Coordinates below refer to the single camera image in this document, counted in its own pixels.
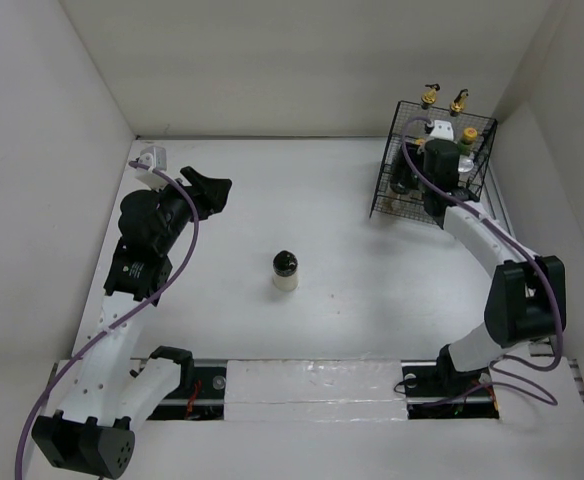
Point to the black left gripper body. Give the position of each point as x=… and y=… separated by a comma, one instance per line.
x=176, y=206

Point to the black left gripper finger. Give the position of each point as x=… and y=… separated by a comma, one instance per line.
x=215, y=201
x=204, y=183

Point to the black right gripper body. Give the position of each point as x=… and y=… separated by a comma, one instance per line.
x=428, y=187

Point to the blue label silver cap jar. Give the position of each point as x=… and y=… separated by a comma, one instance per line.
x=466, y=164

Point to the yellow cap sauce bottle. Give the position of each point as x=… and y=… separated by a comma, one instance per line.
x=402, y=179
x=467, y=139

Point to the glass oil bottle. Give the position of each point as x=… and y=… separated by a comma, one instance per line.
x=429, y=96
x=458, y=104

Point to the brown spice jar black cap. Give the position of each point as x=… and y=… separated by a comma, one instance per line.
x=404, y=201

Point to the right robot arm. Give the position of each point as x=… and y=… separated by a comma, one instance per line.
x=461, y=214

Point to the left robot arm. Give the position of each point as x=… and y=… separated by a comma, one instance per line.
x=93, y=431

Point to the white spice jar black cap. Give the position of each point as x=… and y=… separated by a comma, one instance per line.
x=285, y=271

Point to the black wire rack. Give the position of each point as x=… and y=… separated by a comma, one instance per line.
x=474, y=181

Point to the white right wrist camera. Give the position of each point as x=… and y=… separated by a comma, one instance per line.
x=441, y=130

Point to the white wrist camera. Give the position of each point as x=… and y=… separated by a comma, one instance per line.
x=151, y=160
x=441, y=130

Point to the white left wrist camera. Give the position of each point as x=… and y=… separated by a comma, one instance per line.
x=151, y=160

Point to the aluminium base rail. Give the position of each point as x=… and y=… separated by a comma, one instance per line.
x=322, y=387

